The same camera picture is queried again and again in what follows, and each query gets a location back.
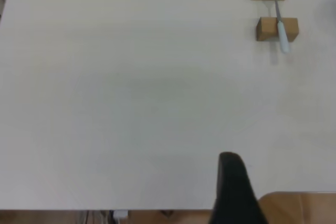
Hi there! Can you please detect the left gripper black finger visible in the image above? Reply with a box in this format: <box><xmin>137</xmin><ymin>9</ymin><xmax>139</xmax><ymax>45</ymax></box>
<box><xmin>209</xmin><ymin>152</ymin><xmax>269</xmax><ymax>224</ymax></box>

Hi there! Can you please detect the spoon with pale blue handle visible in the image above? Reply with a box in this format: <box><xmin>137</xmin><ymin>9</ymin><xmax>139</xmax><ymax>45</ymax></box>
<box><xmin>264</xmin><ymin>0</ymin><xmax>291</xmax><ymax>54</ymax></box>

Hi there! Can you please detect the white cable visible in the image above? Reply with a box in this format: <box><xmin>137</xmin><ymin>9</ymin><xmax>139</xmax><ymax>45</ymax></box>
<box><xmin>78</xmin><ymin>210</ymin><xmax>111</xmax><ymax>224</ymax></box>

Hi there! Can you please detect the arched wooden block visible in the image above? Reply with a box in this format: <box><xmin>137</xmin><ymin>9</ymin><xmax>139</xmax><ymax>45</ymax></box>
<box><xmin>256</xmin><ymin>16</ymin><xmax>300</xmax><ymax>42</ymax></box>

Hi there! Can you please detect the white power adapter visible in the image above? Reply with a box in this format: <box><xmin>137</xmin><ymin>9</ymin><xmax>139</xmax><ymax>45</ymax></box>
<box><xmin>112</xmin><ymin>209</ymin><xmax>129</xmax><ymax>221</ymax></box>

